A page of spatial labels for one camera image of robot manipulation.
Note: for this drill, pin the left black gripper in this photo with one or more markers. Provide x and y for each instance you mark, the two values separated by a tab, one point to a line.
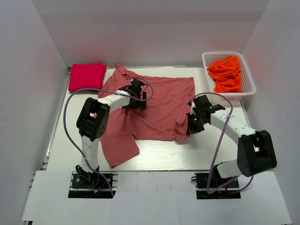
139	105

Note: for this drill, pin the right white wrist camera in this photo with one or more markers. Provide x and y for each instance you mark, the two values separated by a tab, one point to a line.
193	109

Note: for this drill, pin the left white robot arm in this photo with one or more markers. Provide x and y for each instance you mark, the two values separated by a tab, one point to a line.
93	119

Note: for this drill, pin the folded magenta t-shirt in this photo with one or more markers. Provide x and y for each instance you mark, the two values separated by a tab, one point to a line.
86	76

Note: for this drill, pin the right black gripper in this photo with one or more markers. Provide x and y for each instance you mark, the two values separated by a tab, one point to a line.
192	129

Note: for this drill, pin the orange crumpled t-shirt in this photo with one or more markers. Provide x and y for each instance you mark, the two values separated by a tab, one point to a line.
226	75

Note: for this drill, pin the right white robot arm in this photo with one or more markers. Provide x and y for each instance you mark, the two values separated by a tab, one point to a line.
255	151

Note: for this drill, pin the white plastic mesh basket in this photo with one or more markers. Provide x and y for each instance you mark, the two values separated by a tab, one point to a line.
247	84

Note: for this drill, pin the salmon pink t-shirt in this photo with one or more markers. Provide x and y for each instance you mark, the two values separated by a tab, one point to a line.
164	119

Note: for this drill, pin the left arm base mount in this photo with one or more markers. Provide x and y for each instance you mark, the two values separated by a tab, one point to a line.
80	188

